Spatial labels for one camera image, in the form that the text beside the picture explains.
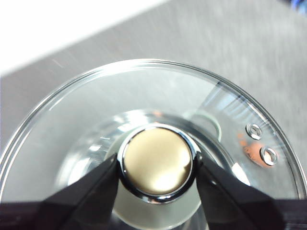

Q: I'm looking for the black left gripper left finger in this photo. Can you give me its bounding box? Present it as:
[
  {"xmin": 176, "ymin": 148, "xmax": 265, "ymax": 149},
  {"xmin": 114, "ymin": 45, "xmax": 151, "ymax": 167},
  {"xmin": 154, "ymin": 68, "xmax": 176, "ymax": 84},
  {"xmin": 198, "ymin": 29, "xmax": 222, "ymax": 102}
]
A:
[{"xmin": 0, "ymin": 153, "xmax": 120, "ymax": 230}]

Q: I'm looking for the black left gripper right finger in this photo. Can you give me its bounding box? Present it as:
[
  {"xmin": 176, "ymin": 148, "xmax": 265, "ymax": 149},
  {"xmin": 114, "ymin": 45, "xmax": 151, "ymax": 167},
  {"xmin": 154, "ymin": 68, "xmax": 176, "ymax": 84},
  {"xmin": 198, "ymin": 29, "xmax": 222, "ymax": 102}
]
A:
[{"xmin": 194, "ymin": 153, "xmax": 307, "ymax": 230}]

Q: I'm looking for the glass lid with green knob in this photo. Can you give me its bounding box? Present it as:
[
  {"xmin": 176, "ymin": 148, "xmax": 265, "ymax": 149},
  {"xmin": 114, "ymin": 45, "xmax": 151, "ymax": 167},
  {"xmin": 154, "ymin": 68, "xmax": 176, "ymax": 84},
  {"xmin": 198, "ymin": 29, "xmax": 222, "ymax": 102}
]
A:
[{"xmin": 0, "ymin": 58, "xmax": 307, "ymax": 230}]

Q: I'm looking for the pale green electric pot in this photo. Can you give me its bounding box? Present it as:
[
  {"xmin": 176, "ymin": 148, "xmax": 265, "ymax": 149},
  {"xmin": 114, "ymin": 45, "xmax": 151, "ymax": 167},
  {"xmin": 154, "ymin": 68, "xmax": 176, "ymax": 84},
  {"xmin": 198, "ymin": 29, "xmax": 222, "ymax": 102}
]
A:
[{"xmin": 57, "ymin": 109, "xmax": 252, "ymax": 230}]

